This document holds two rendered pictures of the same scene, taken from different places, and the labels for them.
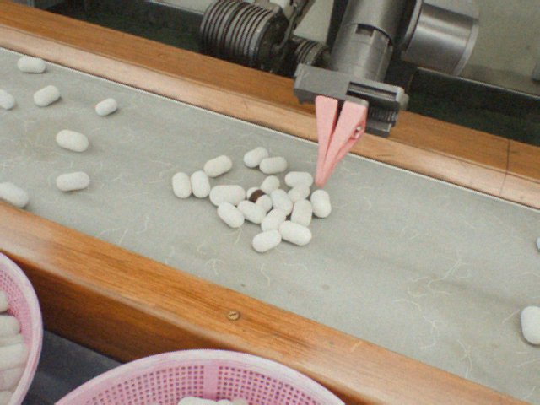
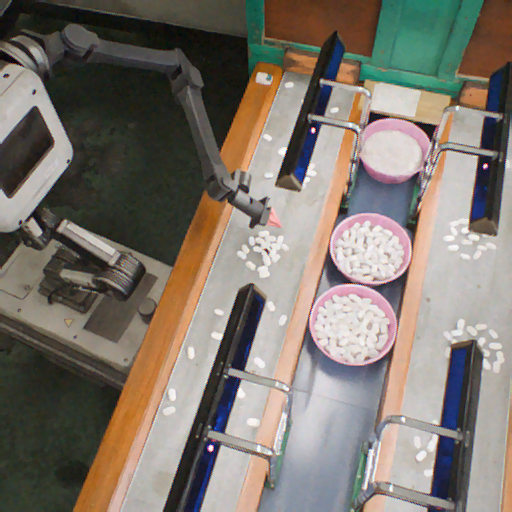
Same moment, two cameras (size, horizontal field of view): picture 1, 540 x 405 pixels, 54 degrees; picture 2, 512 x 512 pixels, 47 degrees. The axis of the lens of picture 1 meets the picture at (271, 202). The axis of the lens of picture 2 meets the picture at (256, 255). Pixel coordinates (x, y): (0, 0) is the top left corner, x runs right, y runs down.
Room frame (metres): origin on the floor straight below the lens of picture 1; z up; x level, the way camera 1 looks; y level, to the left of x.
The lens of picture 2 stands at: (0.45, 0.97, 2.46)
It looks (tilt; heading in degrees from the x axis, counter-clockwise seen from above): 61 degrees down; 272
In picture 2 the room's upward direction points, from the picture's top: 3 degrees counter-clockwise
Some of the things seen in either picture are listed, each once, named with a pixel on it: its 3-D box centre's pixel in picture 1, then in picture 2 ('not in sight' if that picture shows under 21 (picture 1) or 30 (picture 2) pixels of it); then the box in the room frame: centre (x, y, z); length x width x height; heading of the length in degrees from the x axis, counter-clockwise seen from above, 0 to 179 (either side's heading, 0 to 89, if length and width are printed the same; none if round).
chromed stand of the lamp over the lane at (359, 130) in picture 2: not in sight; (332, 148); (0.23, -0.30, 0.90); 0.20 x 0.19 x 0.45; 73
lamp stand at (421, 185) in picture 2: not in sight; (452, 174); (-0.15, -0.19, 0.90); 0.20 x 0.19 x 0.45; 73
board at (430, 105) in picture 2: not in sight; (404, 102); (-0.07, -0.62, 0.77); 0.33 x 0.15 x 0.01; 163
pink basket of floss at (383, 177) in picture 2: not in sight; (391, 154); (-0.01, -0.41, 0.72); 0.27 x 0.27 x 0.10
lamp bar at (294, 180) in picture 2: not in sight; (313, 105); (0.30, -0.33, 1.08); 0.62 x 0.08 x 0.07; 73
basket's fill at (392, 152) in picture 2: not in sight; (391, 156); (-0.01, -0.41, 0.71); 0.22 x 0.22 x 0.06
